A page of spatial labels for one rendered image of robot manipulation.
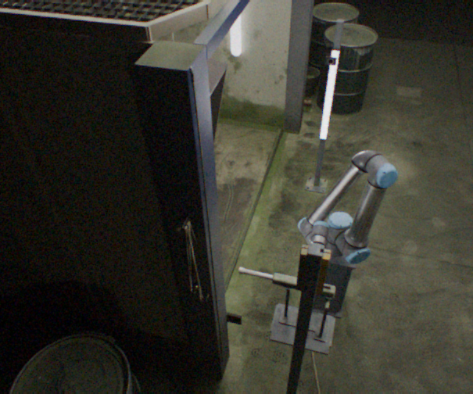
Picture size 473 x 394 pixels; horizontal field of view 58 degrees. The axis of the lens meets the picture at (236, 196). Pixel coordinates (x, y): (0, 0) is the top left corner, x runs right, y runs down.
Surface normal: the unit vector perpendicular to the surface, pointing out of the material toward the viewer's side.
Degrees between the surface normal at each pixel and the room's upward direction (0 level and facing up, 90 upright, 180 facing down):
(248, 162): 0
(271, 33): 90
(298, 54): 90
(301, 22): 90
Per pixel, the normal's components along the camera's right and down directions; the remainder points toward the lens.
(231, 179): -0.03, -0.71
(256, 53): -0.28, 0.68
